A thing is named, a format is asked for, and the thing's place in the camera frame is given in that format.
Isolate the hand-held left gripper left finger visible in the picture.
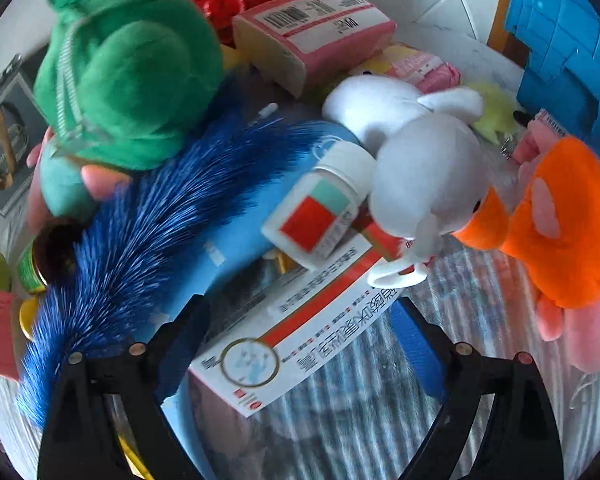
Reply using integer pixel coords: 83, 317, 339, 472
37, 295, 213, 480

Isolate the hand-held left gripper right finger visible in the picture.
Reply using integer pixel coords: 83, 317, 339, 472
390, 297, 566, 480

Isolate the white orange-striped medicine box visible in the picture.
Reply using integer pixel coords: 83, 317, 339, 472
188, 239, 407, 417

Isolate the blue plastic crate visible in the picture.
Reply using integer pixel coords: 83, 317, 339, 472
501, 0, 600, 137

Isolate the yellow plastic hanger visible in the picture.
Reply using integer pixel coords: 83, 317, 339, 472
116, 431, 152, 480

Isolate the blue feather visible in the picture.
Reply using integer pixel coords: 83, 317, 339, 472
16, 104, 332, 432

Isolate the light blue curved plastic piece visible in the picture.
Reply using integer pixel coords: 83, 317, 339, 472
159, 119, 377, 480

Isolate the brown bottle green label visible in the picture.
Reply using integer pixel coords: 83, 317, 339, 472
17, 219, 89, 344

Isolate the white duck plush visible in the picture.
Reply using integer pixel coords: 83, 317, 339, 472
322, 77, 512, 289

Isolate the white pill bottle red label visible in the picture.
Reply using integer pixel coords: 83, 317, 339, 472
260, 141, 379, 272

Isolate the pig plush orange dress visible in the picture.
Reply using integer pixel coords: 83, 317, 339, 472
500, 120, 600, 375

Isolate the pink and teal plush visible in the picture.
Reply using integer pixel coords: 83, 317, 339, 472
26, 124, 132, 232

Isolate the yellow-green small plush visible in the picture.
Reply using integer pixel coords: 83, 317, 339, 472
466, 81, 522, 142

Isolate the white barcode box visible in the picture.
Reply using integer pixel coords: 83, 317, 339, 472
526, 109, 574, 137

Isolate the black gift box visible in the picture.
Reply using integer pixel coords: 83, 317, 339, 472
0, 54, 52, 219

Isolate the pink wrapped pack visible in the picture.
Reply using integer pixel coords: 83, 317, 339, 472
384, 44, 462, 94

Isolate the dark green frog plush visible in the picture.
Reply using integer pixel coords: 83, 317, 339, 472
32, 0, 227, 172

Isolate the pink medicine box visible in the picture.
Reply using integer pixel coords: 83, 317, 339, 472
231, 0, 398, 99

